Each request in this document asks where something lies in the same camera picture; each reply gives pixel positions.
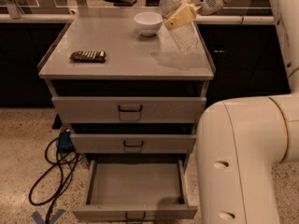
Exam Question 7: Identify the top grey drawer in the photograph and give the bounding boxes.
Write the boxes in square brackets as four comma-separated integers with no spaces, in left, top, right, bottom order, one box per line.
[52,96,206,123]

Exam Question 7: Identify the grey drawer cabinet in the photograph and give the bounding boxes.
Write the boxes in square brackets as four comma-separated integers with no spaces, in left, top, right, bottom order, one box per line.
[37,7,217,166]

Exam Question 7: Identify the bottom grey drawer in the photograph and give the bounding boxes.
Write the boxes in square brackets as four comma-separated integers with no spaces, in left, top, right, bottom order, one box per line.
[73,155,197,223]

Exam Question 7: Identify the grey drawer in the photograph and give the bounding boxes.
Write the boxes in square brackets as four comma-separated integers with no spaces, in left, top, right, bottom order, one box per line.
[71,134,195,154]
[52,96,206,123]
[73,155,197,223]

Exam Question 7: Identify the dark low counter wall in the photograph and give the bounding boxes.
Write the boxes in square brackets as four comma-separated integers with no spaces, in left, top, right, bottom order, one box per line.
[0,21,291,106]

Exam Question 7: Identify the black office chair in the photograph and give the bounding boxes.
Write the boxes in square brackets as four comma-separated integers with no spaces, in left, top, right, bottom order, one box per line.
[104,0,137,7]

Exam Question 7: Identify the middle grey drawer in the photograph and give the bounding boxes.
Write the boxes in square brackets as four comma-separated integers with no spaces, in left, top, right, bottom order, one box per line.
[71,134,195,154]

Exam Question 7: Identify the clear plastic water bottle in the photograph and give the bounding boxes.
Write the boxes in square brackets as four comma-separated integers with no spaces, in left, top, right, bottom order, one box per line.
[159,0,197,54]

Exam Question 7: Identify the dark striped snack bar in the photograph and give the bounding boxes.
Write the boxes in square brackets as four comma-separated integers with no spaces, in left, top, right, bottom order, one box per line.
[70,50,107,63]

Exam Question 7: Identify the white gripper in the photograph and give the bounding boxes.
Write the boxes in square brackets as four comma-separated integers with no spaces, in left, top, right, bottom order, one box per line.
[165,0,224,30]

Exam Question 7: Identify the blue power adapter box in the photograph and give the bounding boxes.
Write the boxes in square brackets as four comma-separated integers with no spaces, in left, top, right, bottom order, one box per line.
[57,132,74,151]

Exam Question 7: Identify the white ceramic bowl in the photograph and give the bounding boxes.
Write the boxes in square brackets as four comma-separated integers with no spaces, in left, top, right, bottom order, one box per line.
[134,12,163,36]

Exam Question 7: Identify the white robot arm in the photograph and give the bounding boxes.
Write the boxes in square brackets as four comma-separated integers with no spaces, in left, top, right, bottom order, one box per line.
[166,0,299,224]

